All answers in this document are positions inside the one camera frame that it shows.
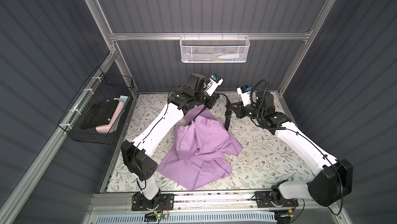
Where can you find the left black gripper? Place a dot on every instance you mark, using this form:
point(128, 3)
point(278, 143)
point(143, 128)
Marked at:
point(209, 101)

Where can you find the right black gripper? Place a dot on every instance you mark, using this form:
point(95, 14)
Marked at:
point(237, 110)

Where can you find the black leather belt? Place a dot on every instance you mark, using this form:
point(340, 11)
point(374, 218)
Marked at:
point(228, 111)

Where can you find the purple trousers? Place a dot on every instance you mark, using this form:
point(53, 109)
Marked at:
point(196, 158)

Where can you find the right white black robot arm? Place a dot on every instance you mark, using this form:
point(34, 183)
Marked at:
point(333, 178)

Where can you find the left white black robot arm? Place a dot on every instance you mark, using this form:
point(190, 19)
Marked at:
point(137, 154)

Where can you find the white tube in basket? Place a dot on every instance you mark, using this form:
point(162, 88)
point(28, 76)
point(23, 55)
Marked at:
point(229, 57)

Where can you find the small green circuit board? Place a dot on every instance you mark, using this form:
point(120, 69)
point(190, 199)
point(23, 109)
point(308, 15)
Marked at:
point(155, 217)

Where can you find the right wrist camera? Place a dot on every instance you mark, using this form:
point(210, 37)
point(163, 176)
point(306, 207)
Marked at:
point(245, 93)

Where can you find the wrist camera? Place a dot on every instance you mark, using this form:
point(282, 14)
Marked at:
point(245, 93)
point(212, 83)

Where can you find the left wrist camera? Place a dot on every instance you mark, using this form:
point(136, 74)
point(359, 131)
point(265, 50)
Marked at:
point(212, 83)

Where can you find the white wire mesh basket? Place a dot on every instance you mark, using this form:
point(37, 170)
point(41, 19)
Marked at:
point(206, 49)

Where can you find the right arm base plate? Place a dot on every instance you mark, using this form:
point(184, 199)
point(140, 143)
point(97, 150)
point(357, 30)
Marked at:
point(267, 199)

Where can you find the pink handled tool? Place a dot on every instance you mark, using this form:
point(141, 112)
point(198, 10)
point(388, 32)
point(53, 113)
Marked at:
point(113, 110)

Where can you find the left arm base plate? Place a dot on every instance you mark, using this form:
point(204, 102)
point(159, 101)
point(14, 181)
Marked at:
point(159, 203)

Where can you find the black wire wall basket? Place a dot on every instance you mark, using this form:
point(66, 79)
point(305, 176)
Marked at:
point(98, 88)

